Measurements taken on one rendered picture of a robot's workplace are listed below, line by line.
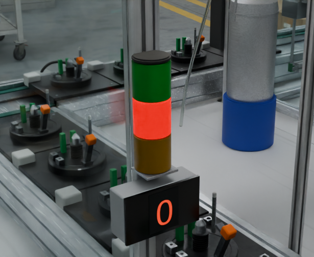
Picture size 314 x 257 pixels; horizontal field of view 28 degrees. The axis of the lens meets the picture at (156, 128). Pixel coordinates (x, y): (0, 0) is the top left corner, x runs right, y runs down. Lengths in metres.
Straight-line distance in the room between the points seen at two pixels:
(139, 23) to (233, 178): 0.98
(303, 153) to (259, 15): 0.67
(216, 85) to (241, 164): 0.57
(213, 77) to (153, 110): 1.51
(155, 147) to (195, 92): 1.45
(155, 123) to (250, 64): 1.02
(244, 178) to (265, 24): 0.42
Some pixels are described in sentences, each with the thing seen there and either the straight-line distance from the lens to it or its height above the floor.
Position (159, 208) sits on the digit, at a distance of 0.86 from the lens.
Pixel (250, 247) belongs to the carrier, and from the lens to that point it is 1.24.
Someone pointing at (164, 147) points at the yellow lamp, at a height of 1.30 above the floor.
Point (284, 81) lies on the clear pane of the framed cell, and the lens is 2.19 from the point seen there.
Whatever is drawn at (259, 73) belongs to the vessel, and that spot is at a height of 1.10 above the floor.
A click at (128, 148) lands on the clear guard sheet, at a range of 0.87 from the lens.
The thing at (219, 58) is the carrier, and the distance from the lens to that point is 2.42.
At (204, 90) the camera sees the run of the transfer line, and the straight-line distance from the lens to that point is 2.29.
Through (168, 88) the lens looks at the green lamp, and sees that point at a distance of 0.81.
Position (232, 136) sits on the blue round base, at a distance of 1.89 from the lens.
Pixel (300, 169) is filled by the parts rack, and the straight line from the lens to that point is 1.21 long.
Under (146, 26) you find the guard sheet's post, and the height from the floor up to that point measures 1.45.
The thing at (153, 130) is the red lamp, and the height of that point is 1.32.
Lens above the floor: 1.63
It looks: 22 degrees down
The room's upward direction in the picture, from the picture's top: 1 degrees counter-clockwise
